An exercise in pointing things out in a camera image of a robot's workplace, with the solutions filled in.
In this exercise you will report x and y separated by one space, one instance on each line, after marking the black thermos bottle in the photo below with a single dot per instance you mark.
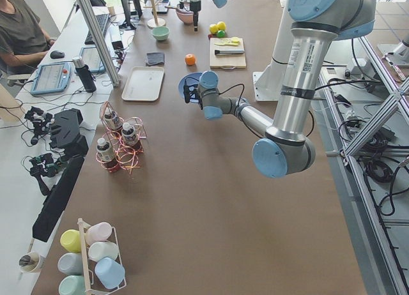
83 72

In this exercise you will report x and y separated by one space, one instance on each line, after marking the grey cup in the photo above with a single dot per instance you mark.
70 264

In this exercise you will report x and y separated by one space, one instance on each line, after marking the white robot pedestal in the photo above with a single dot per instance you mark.
267 84

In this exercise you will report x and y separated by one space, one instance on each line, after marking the blue teach pendant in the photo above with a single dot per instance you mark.
91 58
51 78

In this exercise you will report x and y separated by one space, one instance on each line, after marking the pink bowl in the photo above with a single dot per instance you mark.
186 16

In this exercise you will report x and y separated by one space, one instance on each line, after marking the grey folded cloth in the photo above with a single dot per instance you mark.
155 58

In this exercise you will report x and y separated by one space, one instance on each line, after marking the black computer mouse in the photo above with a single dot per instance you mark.
57 54

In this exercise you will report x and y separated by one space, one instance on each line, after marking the paper cup with tools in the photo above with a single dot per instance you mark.
31 262

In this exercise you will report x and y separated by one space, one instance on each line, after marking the wooden cutting board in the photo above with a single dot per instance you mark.
227 62

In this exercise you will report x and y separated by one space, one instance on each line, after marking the yellow cup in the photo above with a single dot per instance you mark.
70 241

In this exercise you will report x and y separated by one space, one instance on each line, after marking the yellow lemon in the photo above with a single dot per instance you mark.
221 25
213 28

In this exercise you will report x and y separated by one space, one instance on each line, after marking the white wire cup rack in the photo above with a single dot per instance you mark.
91 282

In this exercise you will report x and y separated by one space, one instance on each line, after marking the blue cup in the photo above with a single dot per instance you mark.
110 272

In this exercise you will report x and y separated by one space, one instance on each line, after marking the pink cup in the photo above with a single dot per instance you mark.
99 232

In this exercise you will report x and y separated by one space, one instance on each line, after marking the copper wire bottle rack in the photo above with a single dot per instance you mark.
127 157

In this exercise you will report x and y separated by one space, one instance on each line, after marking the green lime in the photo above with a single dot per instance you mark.
220 34

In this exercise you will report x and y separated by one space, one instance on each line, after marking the blue round plate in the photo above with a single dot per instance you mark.
189 80

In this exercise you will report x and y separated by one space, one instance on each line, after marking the mint green cup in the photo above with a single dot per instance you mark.
72 285

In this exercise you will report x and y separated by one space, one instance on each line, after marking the black keyboard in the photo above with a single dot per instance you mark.
103 21

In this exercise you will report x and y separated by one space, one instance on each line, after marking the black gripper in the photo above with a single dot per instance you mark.
194 7
193 96

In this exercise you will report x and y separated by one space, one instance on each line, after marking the wooden cup tree stand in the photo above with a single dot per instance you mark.
156 21

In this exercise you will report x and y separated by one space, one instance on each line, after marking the cream serving tray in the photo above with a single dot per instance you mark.
143 84

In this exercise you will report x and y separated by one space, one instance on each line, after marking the black foam case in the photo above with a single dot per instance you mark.
65 133

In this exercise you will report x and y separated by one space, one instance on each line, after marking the seated person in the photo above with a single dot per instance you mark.
24 43

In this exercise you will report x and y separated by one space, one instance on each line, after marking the steel muddler rod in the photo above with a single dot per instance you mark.
229 52

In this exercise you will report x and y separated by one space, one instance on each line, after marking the orange mandarin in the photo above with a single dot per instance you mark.
190 59

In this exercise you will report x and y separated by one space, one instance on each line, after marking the dark drink bottle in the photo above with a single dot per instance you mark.
112 120
106 155
129 136

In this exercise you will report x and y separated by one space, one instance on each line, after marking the white cup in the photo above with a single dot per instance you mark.
102 249

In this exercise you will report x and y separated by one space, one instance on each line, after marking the green bowl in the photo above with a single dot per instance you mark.
160 33

